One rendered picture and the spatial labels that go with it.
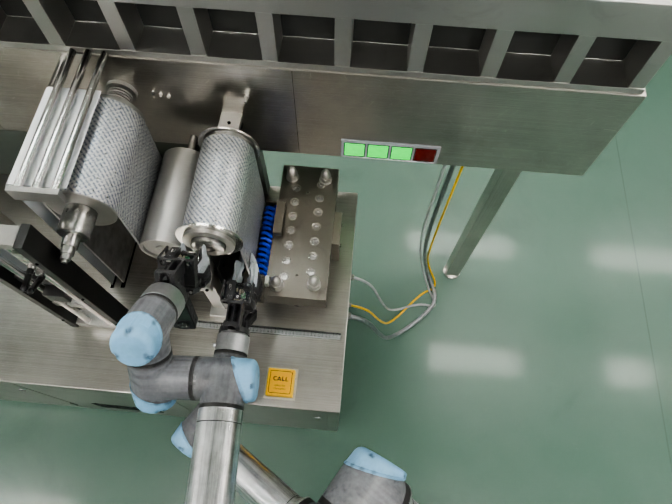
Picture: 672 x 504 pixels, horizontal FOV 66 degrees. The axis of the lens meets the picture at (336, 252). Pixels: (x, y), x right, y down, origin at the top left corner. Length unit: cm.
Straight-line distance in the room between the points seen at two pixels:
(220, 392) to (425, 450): 152
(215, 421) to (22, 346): 86
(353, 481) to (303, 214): 70
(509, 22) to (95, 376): 128
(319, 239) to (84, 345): 70
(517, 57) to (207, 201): 73
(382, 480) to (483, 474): 130
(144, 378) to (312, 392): 58
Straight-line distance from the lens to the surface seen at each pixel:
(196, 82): 125
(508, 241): 267
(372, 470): 109
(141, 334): 85
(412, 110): 123
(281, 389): 137
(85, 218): 115
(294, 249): 137
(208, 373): 91
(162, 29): 127
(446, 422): 234
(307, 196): 145
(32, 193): 110
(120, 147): 119
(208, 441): 89
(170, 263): 103
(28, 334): 164
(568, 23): 110
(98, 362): 154
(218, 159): 119
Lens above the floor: 227
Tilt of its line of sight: 65 degrees down
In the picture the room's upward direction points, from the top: 1 degrees clockwise
